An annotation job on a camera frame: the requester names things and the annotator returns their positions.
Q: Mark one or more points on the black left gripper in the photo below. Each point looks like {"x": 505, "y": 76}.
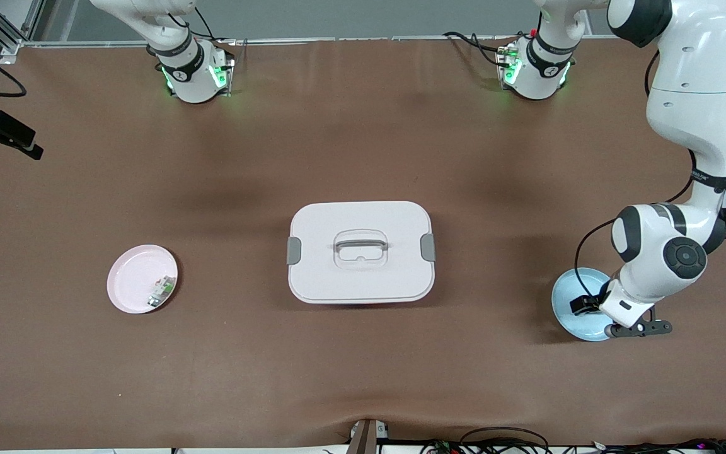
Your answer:
{"x": 597, "y": 298}

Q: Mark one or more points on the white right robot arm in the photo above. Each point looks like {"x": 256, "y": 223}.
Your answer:
{"x": 193, "y": 75}

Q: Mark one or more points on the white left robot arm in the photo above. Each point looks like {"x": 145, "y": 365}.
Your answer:
{"x": 684, "y": 94}

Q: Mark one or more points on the light blue round plate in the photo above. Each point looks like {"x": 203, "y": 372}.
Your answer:
{"x": 580, "y": 328}

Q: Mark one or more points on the grey box latch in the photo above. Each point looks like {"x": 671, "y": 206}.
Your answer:
{"x": 428, "y": 247}
{"x": 293, "y": 251}

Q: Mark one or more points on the pink round plate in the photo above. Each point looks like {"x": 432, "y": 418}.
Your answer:
{"x": 136, "y": 271}

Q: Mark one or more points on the pale pink lidded box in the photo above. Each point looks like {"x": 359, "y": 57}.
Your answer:
{"x": 363, "y": 284}

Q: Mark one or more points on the brown table mat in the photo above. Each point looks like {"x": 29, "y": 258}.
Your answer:
{"x": 363, "y": 366}

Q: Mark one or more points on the aluminium frame profile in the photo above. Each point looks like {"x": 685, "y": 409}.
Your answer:
{"x": 7, "y": 38}

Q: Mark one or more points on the green and white switch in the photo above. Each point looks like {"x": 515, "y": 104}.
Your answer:
{"x": 161, "y": 291}

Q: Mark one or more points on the metal table edge bracket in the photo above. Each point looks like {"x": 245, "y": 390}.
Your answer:
{"x": 366, "y": 438}

